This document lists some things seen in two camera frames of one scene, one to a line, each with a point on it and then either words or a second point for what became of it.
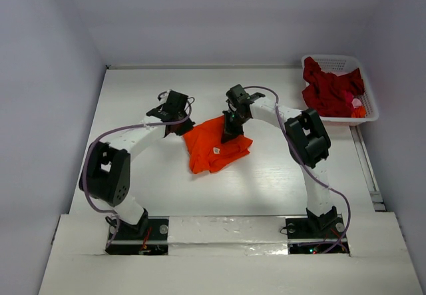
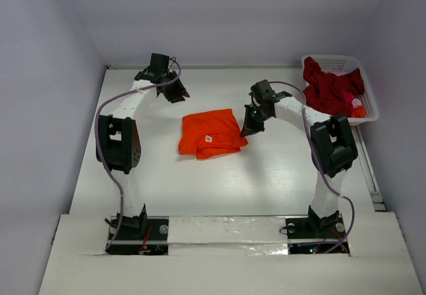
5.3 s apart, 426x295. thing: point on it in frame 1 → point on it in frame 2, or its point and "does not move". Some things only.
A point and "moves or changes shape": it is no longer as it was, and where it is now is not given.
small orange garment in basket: [359, 112] does not move
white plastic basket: [346, 64] does not move
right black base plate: [304, 237] does not move
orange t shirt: [206, 151] moves or changes shape
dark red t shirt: [329, 94] does not move
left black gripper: [187, 127] → [177, 96]
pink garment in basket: [356, 102] does not move
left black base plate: [150, 238] does not move
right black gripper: [231, 129] → [253, 118]
